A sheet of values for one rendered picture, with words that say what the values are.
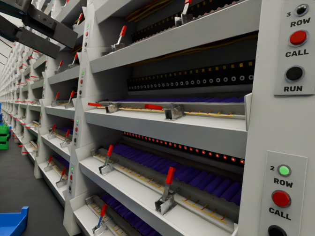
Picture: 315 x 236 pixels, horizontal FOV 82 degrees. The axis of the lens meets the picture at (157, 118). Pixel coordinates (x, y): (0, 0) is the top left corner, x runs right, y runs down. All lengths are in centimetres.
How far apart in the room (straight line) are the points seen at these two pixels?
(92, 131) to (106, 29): 41
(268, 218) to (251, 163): 7
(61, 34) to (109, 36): 48
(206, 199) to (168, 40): 34
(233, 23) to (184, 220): 36
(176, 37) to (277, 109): 25
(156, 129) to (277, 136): 23
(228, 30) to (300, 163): 22
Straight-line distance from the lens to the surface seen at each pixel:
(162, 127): 39
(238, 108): 34
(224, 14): 36
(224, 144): 31
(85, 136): 77
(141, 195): 48
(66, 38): 38
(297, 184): 27
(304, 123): 27
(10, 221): 100
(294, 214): 28
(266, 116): 28
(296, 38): 29
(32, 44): 47
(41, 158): 147
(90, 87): 77
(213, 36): 37
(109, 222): 73
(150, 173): 51
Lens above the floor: 49
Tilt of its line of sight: level
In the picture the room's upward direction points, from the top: 6 degrees clockwise
